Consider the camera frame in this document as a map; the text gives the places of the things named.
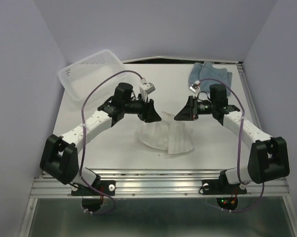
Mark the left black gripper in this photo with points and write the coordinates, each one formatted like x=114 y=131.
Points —
x=148 y=114

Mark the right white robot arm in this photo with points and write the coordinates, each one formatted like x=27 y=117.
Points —
x=268 y=158

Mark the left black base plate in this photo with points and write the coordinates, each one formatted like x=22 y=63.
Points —
x=97 y=193

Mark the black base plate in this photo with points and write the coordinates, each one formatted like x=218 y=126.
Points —
x=228 y=193
x=97 y=193

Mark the white plastic basket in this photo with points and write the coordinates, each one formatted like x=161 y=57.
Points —
x=81 y=77

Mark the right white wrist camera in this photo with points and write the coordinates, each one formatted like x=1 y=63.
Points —
x=195 y=87

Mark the aluminium frame rail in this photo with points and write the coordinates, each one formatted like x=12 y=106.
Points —
x=157 y=194

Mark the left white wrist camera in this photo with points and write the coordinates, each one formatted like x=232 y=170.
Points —
x=145 y=89

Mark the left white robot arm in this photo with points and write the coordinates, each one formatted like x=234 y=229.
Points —
x=60 y=153

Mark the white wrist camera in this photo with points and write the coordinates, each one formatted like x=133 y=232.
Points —
x=195 y=87
x=145 y=89

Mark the white skirt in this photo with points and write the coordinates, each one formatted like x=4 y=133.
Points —
x=168 y=135

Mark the light blue denim skirt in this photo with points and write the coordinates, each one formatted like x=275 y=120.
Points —
x=208 y=72

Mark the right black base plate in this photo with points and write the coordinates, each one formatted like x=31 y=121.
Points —
x=228 y=193

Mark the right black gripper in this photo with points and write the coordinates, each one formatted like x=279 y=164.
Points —
x=190 y=111

